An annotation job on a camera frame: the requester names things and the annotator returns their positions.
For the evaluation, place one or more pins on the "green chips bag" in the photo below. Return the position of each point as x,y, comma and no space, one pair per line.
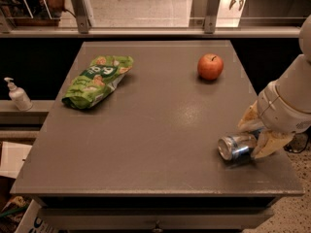
97,81

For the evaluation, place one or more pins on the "grey table with drawer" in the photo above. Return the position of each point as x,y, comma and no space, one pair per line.
146,158

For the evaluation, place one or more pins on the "right metal railing bracket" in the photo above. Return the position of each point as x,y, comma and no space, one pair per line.
211,16

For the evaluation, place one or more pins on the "white pump dispenser bottle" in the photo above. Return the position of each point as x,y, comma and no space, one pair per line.
18,95

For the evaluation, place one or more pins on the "metal railing bracket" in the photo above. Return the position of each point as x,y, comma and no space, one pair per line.
81,16
211,16

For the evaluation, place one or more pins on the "left metal railing bracket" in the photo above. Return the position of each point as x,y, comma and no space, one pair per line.
81,16

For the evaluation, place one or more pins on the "blue silver redbull can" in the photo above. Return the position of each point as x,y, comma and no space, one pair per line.
237,146

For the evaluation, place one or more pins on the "white paper sheet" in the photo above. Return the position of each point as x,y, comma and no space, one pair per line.
13,156

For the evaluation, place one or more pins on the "red apple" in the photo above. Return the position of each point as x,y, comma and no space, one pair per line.
210,66

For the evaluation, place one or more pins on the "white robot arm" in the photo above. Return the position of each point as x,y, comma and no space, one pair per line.
294,85

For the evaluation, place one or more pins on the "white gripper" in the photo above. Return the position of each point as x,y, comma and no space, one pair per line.
281,115

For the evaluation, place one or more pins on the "white cardboard box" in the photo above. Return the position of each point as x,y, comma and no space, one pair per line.
20,215

